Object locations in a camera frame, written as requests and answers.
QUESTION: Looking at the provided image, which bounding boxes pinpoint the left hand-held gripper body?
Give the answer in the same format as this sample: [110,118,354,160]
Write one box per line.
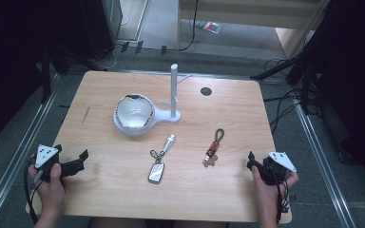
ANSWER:
[32,143,86,184]

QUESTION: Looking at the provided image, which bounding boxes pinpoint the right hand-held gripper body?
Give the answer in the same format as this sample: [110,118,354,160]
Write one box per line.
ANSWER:
[246,150,298,187]

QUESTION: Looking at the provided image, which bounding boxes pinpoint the person's right hand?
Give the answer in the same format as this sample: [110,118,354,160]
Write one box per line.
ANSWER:
[250,164,300,217]

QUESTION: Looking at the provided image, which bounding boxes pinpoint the person's left hand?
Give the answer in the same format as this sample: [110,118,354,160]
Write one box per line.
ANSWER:
[27,154,68,215]

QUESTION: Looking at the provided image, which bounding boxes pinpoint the white bowl with silver rim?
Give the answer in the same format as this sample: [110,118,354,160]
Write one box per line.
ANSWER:
[115,93,156,129]

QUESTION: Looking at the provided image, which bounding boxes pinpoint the black curtain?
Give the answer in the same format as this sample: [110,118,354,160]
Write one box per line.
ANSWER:
[0,0,86,152]
[298,0,365,194]

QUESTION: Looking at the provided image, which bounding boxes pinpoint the white key holder stand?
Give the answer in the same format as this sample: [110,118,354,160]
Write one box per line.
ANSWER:
[112,63,192,137]

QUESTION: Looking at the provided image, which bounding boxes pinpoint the dark cabinet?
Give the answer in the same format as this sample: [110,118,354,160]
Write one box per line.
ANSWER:
[75,0,124,61]

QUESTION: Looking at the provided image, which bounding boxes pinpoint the colourful packet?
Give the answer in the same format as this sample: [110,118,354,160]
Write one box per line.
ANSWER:
[195,20,222,35]

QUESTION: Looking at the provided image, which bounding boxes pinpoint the light wooden shelf unit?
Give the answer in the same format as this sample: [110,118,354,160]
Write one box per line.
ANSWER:
[176,0,331,60]

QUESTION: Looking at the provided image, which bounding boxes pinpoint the metal floor rail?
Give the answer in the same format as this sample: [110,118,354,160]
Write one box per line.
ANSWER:
[289,85,359,228]
[0,73,61,228]

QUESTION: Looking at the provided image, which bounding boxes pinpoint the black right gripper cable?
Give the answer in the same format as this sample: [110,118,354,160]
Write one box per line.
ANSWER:
[267,160,291,225]

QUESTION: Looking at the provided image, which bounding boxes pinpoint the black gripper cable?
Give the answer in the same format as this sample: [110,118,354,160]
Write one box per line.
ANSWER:
[23,160,46,225]
[267,160,291,225]

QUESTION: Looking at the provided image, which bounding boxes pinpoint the brown leather bear keychain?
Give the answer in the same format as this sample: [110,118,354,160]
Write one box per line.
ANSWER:
[202,127,225,168]

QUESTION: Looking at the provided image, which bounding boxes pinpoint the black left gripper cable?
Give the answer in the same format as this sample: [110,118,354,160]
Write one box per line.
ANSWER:
[23,160,46,225]

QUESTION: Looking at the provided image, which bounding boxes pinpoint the black floor cables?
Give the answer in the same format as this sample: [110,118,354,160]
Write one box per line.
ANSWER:
[261,58,317,136]

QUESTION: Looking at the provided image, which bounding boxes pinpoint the black stand post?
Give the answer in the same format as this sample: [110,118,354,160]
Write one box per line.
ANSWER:
[39,44,53,105]

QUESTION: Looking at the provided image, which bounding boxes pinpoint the car key with silver strap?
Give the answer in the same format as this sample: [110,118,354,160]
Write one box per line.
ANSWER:
[147,133,177,185]

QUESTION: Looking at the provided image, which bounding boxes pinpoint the white floor cable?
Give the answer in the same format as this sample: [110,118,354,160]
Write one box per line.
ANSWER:
[92,13,131,71]

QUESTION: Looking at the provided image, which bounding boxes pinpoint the black hanging cable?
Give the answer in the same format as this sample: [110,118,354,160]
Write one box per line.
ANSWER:
[177,0,201,52]

